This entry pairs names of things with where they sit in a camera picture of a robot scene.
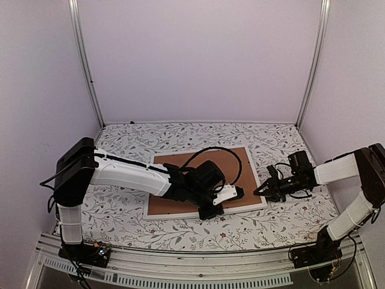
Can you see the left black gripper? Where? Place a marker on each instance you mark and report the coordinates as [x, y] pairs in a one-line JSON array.
[[204, 215]]

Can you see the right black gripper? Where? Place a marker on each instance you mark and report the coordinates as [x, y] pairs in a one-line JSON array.
[[274, 187]]

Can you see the brown frame backing board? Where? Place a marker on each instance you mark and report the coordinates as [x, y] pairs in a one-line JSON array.
[[157, 208]]

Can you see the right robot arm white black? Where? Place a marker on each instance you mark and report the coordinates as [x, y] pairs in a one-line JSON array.
[[365, 163]]

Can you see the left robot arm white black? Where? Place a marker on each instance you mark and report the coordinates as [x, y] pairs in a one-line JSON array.
[[84, 165]]

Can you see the floral patterned table mat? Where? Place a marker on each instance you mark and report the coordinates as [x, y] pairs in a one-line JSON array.
[[115, 215]]

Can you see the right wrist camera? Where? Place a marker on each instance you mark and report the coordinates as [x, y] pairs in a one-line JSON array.
[[275, 174]]

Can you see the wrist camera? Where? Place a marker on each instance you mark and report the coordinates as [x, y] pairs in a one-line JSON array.
[[228, 192], [275, 174]]

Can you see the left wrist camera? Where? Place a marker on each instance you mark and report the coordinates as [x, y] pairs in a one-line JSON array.
[[228, 192]]

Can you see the front aluminium rail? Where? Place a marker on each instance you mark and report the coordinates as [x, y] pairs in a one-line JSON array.
[[141, 268]]

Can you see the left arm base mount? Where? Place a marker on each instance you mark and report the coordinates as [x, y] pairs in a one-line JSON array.
[[96, 254]]

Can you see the right aluminium corner post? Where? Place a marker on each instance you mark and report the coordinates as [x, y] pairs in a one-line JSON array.
[[317, 52]]

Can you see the aluminium corner post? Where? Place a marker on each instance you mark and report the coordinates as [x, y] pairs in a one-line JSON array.
[[80, 44], [317, 52]]

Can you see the left aluminium corner post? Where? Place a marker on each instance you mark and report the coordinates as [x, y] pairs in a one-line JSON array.
[[80, 44]]

